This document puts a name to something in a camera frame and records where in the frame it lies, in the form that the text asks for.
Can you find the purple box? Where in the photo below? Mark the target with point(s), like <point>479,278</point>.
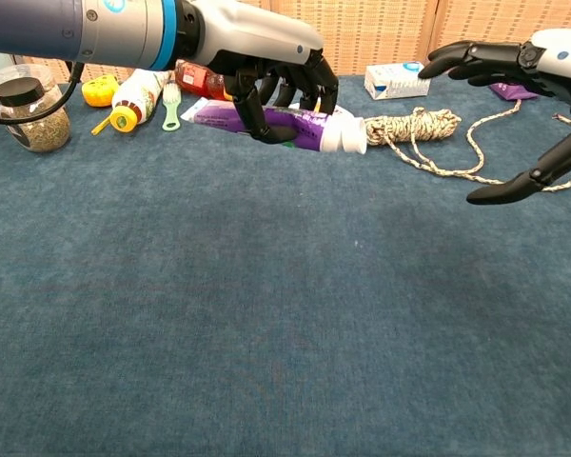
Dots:
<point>509,90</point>

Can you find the white squeeze bottle yellow cap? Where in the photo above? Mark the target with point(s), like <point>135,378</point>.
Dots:
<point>140,95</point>

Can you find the clear plastic jar of clips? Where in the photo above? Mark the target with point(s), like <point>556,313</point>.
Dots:
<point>50,78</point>

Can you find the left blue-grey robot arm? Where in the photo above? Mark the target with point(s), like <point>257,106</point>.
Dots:
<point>52,28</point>

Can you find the white blue milk carton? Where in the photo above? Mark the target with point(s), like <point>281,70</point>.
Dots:
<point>395,85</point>

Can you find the blue table cloth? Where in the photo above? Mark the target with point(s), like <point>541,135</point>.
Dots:
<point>314,333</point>

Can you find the honey bottle yellow cap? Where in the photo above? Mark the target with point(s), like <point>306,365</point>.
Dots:
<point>195,78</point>

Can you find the bamboo folding screen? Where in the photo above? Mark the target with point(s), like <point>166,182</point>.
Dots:
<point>371,33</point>

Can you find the small purple white tube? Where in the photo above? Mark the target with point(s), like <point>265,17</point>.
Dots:
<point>314,131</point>

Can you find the yellow tape measure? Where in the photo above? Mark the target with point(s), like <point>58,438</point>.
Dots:
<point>99,91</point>

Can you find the green brush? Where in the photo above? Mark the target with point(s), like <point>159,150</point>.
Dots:
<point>171,100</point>

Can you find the herb jar with black lid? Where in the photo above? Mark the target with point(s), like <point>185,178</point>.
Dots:
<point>38,135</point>

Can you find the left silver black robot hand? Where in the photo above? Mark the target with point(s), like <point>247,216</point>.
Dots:
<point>257,38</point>

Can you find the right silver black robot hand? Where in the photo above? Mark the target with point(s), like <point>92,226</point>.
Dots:
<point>566,62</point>

